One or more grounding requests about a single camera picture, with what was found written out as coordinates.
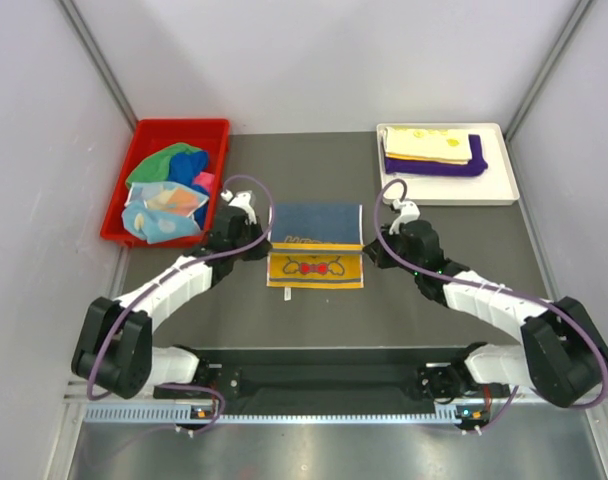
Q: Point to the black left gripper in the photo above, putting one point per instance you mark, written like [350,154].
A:
[256,255]

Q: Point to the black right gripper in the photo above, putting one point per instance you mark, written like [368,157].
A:
[379,256]

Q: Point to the yellow and blue cartoon towel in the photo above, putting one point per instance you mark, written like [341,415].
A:
[316,246]

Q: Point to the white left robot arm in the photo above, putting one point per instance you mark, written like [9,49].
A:
[115,352]

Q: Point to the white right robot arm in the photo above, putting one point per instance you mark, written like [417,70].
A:
[559,353]

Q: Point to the pink towel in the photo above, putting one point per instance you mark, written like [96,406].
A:
[204,181]

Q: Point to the light blue patterned towel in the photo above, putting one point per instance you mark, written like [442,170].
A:
[157,212]

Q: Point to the royal blue towel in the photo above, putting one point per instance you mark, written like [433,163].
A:
[184,168]

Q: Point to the white plastic tray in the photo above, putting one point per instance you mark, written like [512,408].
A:
[496,186]

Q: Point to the orange folded towel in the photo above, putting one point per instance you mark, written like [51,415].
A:
[433,160]

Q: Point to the red plastic bin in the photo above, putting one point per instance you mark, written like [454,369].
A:
[150,136]

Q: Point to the purple folded towel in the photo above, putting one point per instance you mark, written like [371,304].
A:
[475,167]

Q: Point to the green towel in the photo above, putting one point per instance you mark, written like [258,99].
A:
[153,168]

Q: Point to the cream folded towel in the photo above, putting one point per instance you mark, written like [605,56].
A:
[443,143]

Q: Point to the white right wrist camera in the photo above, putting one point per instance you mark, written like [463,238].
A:
[407,211]

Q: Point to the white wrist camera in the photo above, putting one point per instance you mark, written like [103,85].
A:
[407,211]
[244,200]

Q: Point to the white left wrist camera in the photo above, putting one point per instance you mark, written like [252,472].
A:
[244,200]

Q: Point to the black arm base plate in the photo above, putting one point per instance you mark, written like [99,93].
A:
[372,380]

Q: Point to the grey slotted cable duct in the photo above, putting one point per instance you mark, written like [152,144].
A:
[187,414]

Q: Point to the left aluminium frame post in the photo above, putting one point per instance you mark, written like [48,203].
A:
[90,45]

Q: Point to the aluminium frame post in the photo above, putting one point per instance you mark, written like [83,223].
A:
[544,73]
[90,45]

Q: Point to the right aluminium frame post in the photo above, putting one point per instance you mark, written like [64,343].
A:
[544,73]

